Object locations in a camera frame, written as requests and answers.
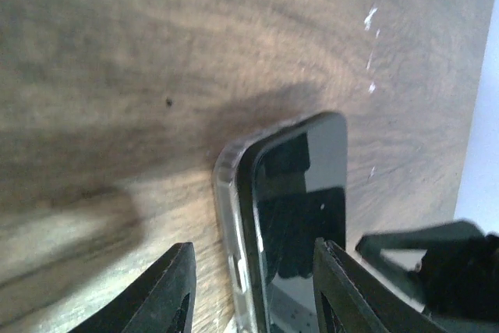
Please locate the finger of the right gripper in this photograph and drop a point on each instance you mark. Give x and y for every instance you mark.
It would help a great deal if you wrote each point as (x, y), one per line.
(406, 281)
(419, 239)

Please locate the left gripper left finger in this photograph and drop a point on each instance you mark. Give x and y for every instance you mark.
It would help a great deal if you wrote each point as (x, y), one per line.
(161, 300)

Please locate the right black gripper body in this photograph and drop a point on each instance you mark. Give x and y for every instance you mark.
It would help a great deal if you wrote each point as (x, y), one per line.
(461, 280)

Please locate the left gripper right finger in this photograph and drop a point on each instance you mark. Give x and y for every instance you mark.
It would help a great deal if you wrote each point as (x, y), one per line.
(349, 299)

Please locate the clear magsafe phone case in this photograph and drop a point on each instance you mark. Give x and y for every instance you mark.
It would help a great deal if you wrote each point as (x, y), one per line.
(229, 218)

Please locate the black phone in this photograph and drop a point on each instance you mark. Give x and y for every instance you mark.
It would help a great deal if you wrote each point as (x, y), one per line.
(291, 186)

